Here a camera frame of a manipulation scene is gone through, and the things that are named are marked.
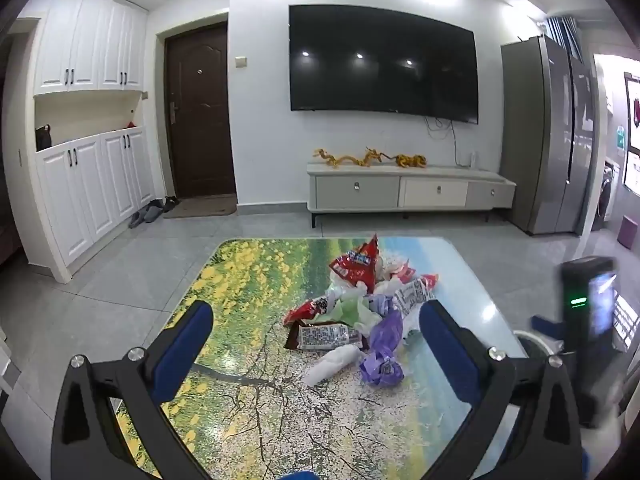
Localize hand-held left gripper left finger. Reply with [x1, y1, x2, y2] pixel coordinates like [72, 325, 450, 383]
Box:
[50, 300, 216, 480]

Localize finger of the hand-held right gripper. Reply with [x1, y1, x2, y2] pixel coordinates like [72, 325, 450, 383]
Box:
[531, 314, 568, 343]

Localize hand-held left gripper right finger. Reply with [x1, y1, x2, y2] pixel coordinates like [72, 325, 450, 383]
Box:
[419, 300, 586, 480]

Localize red and white wrapper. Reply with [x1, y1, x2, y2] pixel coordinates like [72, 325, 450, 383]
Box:
[395, 272, 439, 313]

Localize purple plastic bag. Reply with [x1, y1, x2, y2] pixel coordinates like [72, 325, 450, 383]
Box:
[359, 309, 405, 387]

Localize green paper napkin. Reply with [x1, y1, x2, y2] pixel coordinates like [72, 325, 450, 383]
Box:
[330, 296, 377, 333]

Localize white tissue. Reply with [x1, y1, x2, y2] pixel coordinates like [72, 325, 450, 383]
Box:
[305, 345, 366, 387]

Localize brown packet with white label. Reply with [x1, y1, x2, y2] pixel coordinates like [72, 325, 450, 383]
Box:
[285, 321, 364, 352]

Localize dark red wrapper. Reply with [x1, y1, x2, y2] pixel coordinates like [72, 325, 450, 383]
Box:
[283, 296, 343, 327]

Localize flower print coffee table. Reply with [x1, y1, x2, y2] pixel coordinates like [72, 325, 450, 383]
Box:
[115, 237, 526, 480]

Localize purple stool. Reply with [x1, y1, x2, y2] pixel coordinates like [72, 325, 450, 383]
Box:
[618, 215, 639, 248]

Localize brown doormat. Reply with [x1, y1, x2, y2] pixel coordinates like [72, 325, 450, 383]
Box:
[162, 195, 238, 219]

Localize washing machine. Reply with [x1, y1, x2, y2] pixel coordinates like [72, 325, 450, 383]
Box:
[597, 162, 621, 223]

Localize grey television stand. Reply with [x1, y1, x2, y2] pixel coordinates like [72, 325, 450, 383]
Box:
[306, 160, 517, 228]

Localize white shoe cabinet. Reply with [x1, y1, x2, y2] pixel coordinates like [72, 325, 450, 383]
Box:
[10, 0, 157, 281]

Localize silver refrigerator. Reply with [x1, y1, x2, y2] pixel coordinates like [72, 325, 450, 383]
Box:
[500, 35, 601, 236]

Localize balcony window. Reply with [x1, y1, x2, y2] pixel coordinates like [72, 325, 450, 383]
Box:
[622, 72, 640, 192]

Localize brown entrance door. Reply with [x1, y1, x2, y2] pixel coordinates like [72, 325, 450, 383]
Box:
[164, 24, 237, 199]

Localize golden dragon figurine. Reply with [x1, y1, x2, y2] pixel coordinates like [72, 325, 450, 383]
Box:
[313, 147, 387, 168]

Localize blue curtain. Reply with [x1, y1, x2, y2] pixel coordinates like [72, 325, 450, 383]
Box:
[544, 16, 583, 61]

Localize television cables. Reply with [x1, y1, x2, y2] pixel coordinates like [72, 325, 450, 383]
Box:
[425, 115, 473, 168]

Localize black wall television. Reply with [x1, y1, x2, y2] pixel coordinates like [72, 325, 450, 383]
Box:
[288, 4, 479, 125]

